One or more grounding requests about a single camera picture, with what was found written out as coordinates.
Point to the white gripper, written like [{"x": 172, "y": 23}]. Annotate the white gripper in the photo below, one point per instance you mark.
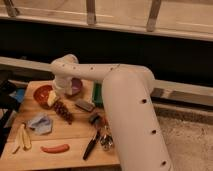
[{"x": 62, "y": 86}]

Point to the purple grape bunch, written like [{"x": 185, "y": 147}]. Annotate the purple grape bunch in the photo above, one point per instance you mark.
[{"x": 61, "y": 110}]

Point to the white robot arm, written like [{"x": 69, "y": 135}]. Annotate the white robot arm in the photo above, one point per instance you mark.
[{"x": 131, "y": 116}]

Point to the red bowl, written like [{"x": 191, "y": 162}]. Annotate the red bowl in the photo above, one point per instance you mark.
[{"x": 41, "y": 95}]

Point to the purple bowl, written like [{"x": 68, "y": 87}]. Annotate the purple bowl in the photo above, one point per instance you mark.
[{"x": 75, "y": 86}]

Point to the blue crumpled cloth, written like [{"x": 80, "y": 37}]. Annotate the blue crumpled cloth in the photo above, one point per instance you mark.
[{"x": 41, "y": 124}]

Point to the wooden cutting board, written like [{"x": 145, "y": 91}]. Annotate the wooden cutting board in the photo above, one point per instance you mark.
[{"x": 77, "y": 136}]

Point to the grey rectangular block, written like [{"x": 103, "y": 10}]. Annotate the grey rectangular block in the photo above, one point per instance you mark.
[{"x": 84, "y": 105}]

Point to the green tray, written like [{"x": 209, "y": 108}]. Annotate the green tray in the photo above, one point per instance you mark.
[{"x": 96, "y": 95}]

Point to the small dark metal object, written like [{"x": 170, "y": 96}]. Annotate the small dark metal object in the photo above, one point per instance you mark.
[{"x": 95, "y": 120}]

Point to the red sausage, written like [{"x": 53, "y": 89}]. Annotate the red sausage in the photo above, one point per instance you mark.
[{"x": 57, "y": 149}]

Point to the metal spoon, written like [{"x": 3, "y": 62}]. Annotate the metal spoon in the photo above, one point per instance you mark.
[{"x": 106, "y": 139}]

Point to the black handled tool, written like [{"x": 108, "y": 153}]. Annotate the black handled tool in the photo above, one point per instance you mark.
[{"x": 91, "y": 145}]

